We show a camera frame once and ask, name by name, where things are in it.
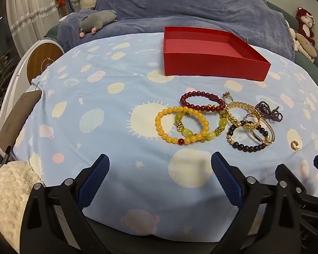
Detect purple bead strand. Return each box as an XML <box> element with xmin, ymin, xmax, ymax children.
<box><xmin>255</xmin><ymin>101</ymin><xmax>283</xmax><ymax>123</ymax></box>

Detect beige plush toy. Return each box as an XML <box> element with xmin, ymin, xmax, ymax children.
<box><xmin>290</xmin><ymin>28</ymin><xmax>318</xmax><ymax>62</ymax></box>

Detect red monkey plush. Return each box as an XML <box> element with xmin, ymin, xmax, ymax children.
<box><xmin>296</xmin><ymin>7</ymin><xmax>316</xmax><ymax>47</ymax></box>

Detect red cardboard box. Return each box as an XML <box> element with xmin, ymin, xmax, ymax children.
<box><xmin>163</xmin><ymin>26</ymin><xmax>271</xmax><ymax>81</ymax></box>

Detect brown cardboard piece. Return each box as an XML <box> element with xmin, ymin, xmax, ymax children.
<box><xmin>0</xmin><ymin>90</ymin><xmax>43</xmax><ymax>162</ymax></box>

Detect thin gold bangle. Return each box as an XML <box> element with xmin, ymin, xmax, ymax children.
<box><xmin>244</xmin><ymin>114</ymin><xmax>276</xmax><ymax>145</ymax></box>

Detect yellow bead bracelet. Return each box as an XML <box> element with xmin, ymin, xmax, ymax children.
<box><xmin>155</xmin><ymin>106</ymin><xmax>210</xmax><ymax>146</ymax></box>

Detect dark red bead bracelet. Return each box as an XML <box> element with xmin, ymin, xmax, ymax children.
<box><xmin>180</xmin><ymin>91</ymin><xmax>226</xmax><ymax>112</ymax></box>

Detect light blue planet-print sheet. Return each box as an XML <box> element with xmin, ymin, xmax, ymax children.
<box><xmin>12</xmin><ymin>32</ymin><xmax>318</xmax><ymax>244</ymax></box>

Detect white machine with wooden disc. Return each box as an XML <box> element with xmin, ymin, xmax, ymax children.
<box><xmin>0</xmin><ymin>40</ymin><xmax>63</xmax><ymax>149</ymax></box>

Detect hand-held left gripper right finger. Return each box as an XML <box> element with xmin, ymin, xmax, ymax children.
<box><xmin>211</xmin><ymin>152</ymin><xmax>300</xmax><ymax>254</ymax></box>

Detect gold chain bracelet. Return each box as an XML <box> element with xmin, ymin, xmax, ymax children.
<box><xmin>225</xmin><ymin>102</ymin><xmax>262</xmax><ymax>131</ymax></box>

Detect white fluffy blanket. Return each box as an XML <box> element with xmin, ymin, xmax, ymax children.
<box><xmin>0</xmin><ymin>161</ymin><xmax>44</xmax><ymax>244</ymax></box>

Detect grey plush mouse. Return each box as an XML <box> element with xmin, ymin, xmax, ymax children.
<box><xmin>79</xmin><ymin>10</ymin><xmax>118</xmax><ymax>38</ymax></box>

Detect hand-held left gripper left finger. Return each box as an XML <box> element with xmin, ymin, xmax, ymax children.
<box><xmin>20</xmin><ymin>153</ymin><xmax>110</xmax><ymax>254</ymax></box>

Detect dark bead bracelet gold charms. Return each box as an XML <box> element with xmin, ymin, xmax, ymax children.
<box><xmin>226</xmin><ymin>120</ymin><xmax>272</xmax><ymax>152</ymax></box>

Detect green jade bead bracelet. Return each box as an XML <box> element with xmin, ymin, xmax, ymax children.
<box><xmin>174</xmin><ymin>110</ymin><xmax>228</xmax><ymax>141</ymax></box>

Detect blue-purple plush blanket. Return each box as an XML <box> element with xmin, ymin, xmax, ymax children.
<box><xmin>57</xmin><ymin>0</ymin><xmax>296</xmax><ymax>61</ymax></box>

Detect white sheer curtain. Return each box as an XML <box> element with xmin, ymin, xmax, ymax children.
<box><xmin>5</xmin><ymin>0</ymin><xmax>69</xmax><ymax>51</ymax></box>

